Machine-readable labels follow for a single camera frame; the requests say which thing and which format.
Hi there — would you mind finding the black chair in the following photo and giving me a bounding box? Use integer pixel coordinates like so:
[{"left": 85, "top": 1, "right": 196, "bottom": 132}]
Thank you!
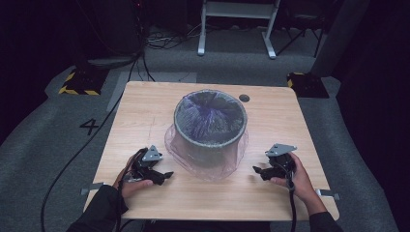
[{"left": 277, "top": 0, "right": 327, "bottom": 58}]

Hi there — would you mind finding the person's right hand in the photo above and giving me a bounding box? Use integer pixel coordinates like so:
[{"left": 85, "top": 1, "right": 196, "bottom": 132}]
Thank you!
[{"left": 270, "top": 153, "right": 315, "bottom": 202}]

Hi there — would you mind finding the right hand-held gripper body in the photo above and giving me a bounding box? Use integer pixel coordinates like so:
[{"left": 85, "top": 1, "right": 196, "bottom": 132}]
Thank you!
[{"left": 265, "top": 143, "right": 298, "bottom": 180}]

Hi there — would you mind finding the black yellow striped base plate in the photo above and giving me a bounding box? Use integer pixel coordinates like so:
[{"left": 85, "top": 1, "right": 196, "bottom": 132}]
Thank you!
[
  {"left": 286, "top": 72, "right": 331, "bottom": 100},
  {"left": 58, "top": 67, "right": 109, "bottom": 97}
]

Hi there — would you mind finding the right hand-held gripper cable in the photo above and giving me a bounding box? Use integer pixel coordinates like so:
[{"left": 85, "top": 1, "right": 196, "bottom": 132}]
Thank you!
[{"left": 277, "top": 160, "right": 298, "bottom": 232}]

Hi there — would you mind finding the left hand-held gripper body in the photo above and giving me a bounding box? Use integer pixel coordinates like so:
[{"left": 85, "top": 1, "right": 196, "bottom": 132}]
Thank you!
[{"left": 130, "top": 144, "right": 164, "bottom": 182}]

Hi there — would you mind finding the long black floor cable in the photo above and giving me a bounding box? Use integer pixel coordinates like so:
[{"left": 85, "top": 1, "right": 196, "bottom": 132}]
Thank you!
[{"left": 40, "top": 52, "right": 144, "bottom": 232}]

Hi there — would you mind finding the person's left hand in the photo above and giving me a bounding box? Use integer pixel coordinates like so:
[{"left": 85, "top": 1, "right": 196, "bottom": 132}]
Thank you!
[{"left": 112, "top": 154, "right": 154, "bottom": 199}]

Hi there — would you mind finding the dark equipment stand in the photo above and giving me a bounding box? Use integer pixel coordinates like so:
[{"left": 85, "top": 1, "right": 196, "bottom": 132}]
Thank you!
[{"left": 75, "top": 0, "right": 146, "bottom": 71}]

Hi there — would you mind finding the grey metal table bracket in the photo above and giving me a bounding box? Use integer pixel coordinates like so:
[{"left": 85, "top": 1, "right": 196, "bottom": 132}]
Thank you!
[
  {"left": 80, "top": 182, "right": 106, "bottom": 196},
  {"left": 317, "top": 188, "right": 340, "bottom": 201}
]

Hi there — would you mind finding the purple plastic trash bag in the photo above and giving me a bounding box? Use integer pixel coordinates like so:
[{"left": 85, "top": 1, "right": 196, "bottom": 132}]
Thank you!
[{"left": 163, "top": 89, "right": 250, "bottom": 182}]

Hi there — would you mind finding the white metal desk frame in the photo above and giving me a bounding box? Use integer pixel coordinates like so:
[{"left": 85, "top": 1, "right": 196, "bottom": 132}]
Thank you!
[{"left": 196, "top": 0, "right": 281, "bottom": 60}]

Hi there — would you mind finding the bundle of floor cables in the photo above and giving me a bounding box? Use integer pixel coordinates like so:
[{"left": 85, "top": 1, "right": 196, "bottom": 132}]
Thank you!
[{"left": 144, "top": 23, "right": 202, "bottom": 51}]

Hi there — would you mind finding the grey column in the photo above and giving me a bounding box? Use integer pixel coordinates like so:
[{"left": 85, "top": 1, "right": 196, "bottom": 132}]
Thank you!
[{"left": 309, "top": 0, "right": 371, "bottom": 78}]

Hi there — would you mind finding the green plastic trash can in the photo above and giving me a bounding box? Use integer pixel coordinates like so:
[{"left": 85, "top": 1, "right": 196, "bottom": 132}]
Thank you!
[{"left": 173, "top": 89, "right": 249, "bottom": 168}]

